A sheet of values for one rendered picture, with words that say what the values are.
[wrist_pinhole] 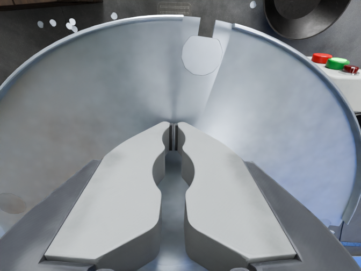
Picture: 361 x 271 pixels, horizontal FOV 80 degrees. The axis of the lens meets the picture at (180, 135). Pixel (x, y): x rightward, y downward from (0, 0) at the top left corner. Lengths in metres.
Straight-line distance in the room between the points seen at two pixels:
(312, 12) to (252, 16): 0.22
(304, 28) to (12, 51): 1.10
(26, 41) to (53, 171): 0.92
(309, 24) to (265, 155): 0.86
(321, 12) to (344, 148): 0.86
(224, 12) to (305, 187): 0.79
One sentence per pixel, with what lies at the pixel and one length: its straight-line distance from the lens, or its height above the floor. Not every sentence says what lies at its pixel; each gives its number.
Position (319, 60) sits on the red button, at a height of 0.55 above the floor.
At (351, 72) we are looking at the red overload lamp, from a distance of 0.38.
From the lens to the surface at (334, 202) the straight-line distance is 0.22.
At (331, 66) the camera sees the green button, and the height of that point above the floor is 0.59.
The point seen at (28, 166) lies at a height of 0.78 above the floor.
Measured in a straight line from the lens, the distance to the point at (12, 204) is 0.22.
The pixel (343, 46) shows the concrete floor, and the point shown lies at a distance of 1.13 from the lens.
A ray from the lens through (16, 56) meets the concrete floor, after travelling 1.11.
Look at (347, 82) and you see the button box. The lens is 0.37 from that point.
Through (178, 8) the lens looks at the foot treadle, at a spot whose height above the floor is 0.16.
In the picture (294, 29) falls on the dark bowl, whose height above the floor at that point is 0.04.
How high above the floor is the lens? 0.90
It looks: 59 degrees down
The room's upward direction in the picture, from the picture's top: 177 degrees clockwise
